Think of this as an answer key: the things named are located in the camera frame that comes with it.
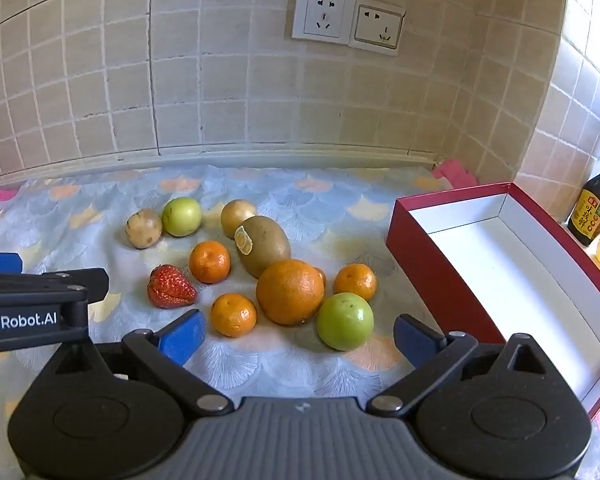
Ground pink folded cloth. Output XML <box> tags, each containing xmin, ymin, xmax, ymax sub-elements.
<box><xmin>432</xmin><ymin>159</ymin><xmax>478</xmax><ymax>188</ymax></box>

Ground large green apple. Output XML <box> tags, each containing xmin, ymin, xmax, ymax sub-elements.
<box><xmin>316</xmin><ymin>292</ymin><xmax>375</xmax><ymax>352</ymax></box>

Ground small green apple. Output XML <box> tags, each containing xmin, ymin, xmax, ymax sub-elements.
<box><xmin>161</xmin><ymin>197</ymin><xmax>203</xmax><ymax>237</ymax></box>

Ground plain yellow passion fruit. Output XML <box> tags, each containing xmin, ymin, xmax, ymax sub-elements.
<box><xmin>220</xmin><ymin>199</ymin><xmax>257</xmax><ymax>239</ymax></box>

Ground scale-patterned tablecloth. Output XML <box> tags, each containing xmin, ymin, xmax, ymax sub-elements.
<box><xmin>0</xmin><ymin>162</ymin><xmax>600</xmax><ymax>480</ymax></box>

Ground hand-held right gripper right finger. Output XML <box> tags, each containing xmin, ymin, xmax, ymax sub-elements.
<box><xmin>367</xmin><ymin>314</ymin><xmax>556</xmax><ymax>417</ymax></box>

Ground dark sauce bottle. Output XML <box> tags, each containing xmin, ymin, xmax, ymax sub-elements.
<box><xmin>567</xmin><ymin>145</ymin><xmax>600</xmax><ymax>247</ymax></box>

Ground large orange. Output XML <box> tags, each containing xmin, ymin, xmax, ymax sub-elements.
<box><xmin>256</xmin><ymin>259</ymin><xmax>326</xmax><ymax>326</ymax></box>

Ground small orange tangerine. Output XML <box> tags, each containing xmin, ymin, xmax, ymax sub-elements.
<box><xmin>188</xmin><ymin>240</ymin><xmax>232</xmax><ymax>284</ymax></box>
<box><xmin>210</xmin><ymin>293</ymin><xmax>258</xmax><ymax>338</ymax></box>
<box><xmin>333</xmin><ymin>263</ymin><xmax>378</xmax><ymax>302</ymax></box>

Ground brown kiwi with sticker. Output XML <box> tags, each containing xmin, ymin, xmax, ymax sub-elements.
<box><xmin>234</xmin><ymin>215</ymin><xmax>292</xmax><ymax>279</ymax></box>

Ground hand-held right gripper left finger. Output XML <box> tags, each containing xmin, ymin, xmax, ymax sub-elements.
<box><xmin>45</xmin><ymin>309</ymin><xmax>236</xmax><ymax>417</ymax></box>

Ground red strawberry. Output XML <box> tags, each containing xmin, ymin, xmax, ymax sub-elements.
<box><xmin>147</xmin><ymin>264</ymin><xmax>199</xmax><ymax>309</ymax></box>

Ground small brown potato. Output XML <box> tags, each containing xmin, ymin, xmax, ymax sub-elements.
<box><xmin>125</xmin><ymin>208</ymin><xmax>163</xmax><ymax>250</ymax></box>

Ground white wall socket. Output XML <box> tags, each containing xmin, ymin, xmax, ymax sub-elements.
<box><xmin>349</xmin><ymin>0</ymin><xmax>406</xmax><ymax>56</ymax></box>
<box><xmin>292</xmin><ymin>0</ymin><xmax>357</xmax><ymax>43</ymax></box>

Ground red box with white inside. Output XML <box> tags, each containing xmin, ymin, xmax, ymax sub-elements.
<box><xmin>386</xmin><ymin>182</ymin><xmax>600</xmax><ymax>418</ymax></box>

